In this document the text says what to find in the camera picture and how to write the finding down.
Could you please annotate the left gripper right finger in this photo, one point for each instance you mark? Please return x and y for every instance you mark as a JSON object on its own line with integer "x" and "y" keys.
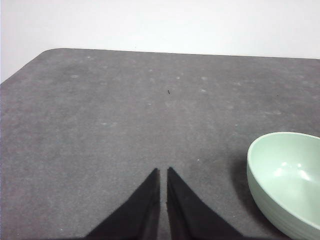
{"x": 187, "y": 215}

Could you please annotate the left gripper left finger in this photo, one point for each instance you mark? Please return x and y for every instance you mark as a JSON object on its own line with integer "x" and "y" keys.
{"x": 142, "y": 212}

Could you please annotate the pale green ribbed bowl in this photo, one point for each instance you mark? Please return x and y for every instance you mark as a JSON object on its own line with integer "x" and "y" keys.
{"x": 287, "y": 175}

